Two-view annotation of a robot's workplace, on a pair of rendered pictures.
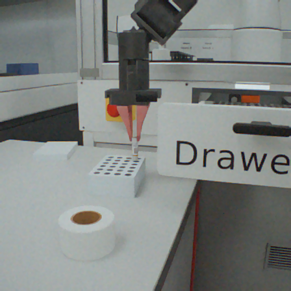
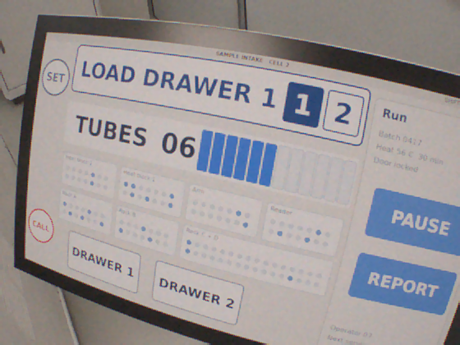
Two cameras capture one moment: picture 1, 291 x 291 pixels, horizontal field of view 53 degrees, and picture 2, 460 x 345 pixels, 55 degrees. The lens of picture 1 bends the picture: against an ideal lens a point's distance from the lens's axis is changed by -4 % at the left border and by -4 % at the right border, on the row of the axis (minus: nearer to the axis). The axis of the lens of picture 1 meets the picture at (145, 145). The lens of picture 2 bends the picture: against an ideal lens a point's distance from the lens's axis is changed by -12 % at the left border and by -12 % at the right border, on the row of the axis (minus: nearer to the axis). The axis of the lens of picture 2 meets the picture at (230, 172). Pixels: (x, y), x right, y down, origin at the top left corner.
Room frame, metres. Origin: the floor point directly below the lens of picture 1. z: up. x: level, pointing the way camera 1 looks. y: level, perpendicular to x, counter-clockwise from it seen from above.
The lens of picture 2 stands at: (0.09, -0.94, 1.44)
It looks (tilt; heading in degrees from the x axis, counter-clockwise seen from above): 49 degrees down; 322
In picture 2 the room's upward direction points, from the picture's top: 6 degrees counter-clockwise
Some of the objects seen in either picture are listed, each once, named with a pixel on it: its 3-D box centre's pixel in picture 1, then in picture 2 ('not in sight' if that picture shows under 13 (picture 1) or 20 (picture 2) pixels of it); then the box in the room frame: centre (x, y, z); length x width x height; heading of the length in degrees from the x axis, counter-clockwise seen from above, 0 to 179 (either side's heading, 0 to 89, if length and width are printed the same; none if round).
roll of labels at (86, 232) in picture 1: (87, 231); not in sight; (0.33, 0.07, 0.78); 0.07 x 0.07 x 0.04
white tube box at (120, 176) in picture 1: (119, 174); not in sight; (0.54, 0.05, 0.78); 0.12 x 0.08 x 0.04; 171
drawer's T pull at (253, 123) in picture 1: (261, 127); not in sight; (0.38, -0.15, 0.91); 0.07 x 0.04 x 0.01; 73
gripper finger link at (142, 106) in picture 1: (130, 117); not in sight; (0.57, 0.03, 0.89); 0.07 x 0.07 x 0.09; 85
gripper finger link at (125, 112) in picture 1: (138, 117); not in sight; (0.57, 0.01, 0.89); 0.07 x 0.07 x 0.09; 85
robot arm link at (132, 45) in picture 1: (133, 46); not in sight; (0.58, 0.02, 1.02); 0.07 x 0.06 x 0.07; 2
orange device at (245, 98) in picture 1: (243, 102); not in sight; (1.08, -0.36, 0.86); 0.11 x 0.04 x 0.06; 73
